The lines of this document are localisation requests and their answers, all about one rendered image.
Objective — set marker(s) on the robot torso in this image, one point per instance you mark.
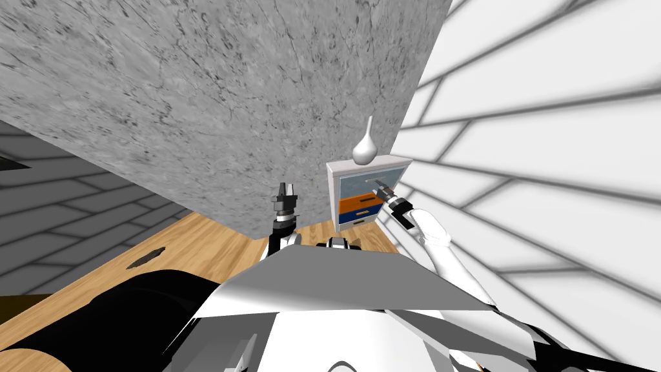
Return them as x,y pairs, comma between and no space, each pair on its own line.
335,281

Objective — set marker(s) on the grey-blue drawer front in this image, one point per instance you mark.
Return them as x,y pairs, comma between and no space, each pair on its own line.
353,183

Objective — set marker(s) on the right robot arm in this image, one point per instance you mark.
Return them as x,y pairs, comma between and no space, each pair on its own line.
439,243

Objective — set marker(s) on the white drawer cabinet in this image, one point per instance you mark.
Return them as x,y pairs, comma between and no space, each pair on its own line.
334,201

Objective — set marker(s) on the white drawer front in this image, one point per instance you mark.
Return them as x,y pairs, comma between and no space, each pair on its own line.
345,225

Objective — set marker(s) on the blue drawer front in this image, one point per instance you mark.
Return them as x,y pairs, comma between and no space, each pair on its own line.
347,216

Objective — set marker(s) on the orange drawer front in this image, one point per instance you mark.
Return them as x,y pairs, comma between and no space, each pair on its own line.
348,204

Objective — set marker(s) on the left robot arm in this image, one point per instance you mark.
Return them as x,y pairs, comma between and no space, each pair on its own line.
129,320

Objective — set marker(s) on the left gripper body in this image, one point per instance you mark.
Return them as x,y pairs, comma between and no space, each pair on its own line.
285,201

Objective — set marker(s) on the white bulb vase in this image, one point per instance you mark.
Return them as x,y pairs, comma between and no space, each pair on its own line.
364,150

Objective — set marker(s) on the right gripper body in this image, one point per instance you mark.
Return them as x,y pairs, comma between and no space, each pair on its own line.
384,195

